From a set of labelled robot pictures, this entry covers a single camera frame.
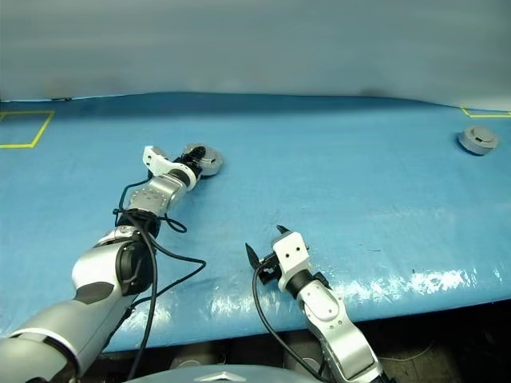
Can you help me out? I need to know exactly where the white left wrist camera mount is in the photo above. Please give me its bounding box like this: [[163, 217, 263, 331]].
[[142, 145, 197, 191]]

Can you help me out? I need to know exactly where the grey finned motor cover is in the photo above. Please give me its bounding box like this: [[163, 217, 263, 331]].
[[182, 143, 219, 164]]

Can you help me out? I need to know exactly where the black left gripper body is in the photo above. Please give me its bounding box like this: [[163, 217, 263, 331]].
[[173, 153, 205, 180]]

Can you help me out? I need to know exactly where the blue plastic table cover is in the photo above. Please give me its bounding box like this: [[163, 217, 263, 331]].
[[0, 92, 511, 353]]

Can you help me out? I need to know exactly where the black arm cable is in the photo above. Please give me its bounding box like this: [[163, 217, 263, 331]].
[[113, 171, 208, 381], [252, 257, 327, 382]]

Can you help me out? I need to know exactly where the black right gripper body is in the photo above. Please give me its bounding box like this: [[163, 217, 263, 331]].
[[256, 251, 281, 286]]

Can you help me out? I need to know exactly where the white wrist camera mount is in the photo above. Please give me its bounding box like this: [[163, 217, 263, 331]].
[[272, 233, 313, 293], [142, 145, 197, 191]]

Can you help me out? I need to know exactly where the grey rounded cylinder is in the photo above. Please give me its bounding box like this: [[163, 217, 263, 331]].
[[169, 350, 219, 370]]

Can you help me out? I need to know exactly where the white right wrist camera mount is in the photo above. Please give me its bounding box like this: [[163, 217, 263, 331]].
[[272, 233, 313, 293]]

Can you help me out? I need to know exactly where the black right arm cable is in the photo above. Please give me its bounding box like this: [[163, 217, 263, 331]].
[[252, 257, 327, 382]]

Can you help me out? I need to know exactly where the grey robot torso with emblem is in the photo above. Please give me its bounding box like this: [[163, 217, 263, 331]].
[[133, 361, 323, 383]]

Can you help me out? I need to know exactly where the grey round puck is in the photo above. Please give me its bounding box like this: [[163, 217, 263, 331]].
[[458, 125, 501, 156]]

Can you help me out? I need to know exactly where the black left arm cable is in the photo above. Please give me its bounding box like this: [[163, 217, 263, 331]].
[[113, 171, 208, 381]]

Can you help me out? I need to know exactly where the yellow tape rectangle marking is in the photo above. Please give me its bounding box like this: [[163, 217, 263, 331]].
[[0, 110, 56, 150]]

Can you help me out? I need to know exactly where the yellow tape corner marking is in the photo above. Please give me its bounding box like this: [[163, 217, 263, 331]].
[[461, 106, 511, 119]]

